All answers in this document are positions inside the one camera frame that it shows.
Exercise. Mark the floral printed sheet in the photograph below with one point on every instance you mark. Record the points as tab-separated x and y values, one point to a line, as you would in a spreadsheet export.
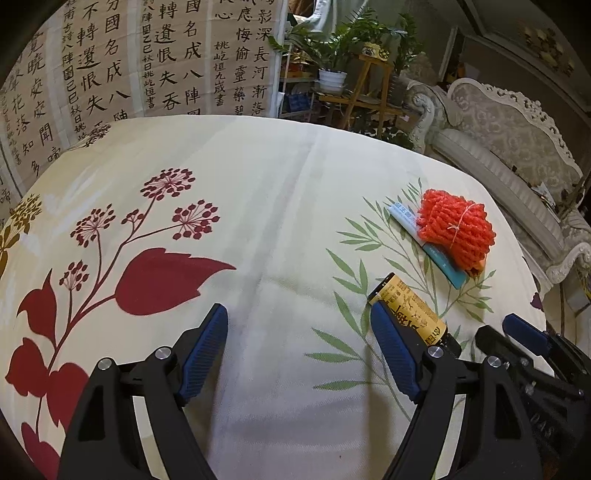
277	207

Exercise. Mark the blue packet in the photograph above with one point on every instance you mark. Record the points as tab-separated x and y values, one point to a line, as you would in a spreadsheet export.
445	267

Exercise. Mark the ornate white sofa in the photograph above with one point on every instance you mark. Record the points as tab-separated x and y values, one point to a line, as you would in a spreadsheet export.
508	152

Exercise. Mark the wooden plant stand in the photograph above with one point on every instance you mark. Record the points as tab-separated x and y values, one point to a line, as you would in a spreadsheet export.
369	92

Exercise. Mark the red foam fruit net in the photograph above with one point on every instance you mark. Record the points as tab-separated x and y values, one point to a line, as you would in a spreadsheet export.
455	228

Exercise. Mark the yellow label glass bottle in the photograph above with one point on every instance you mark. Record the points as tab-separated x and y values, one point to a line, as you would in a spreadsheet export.
408	309

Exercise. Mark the orange wrapper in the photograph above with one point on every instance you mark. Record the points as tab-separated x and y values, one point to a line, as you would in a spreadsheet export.
480	267

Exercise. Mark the yellow flower pot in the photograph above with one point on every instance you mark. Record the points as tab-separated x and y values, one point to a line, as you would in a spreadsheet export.
375	50

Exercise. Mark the calligraphy wall scroll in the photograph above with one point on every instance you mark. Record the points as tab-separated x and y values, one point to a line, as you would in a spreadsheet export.
32	129
173	55
244	55
92	69

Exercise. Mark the metal shelf rack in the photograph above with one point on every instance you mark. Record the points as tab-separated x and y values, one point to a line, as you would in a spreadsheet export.
298	99

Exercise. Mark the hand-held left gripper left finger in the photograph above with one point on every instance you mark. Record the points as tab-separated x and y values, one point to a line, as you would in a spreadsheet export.
207	350

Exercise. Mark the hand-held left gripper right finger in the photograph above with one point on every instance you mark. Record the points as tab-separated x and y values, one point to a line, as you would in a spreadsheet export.
395	355

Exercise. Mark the white plant pot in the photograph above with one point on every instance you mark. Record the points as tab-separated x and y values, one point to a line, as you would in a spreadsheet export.
332	81

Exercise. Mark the green potted plant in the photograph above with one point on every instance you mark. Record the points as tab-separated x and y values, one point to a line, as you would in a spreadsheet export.
369	32

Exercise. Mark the ceiling chandelier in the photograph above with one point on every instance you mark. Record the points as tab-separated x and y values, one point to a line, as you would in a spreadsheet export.
549	48

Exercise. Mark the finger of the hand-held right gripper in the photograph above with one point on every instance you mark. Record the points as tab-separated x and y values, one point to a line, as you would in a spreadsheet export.
496	348
526	334

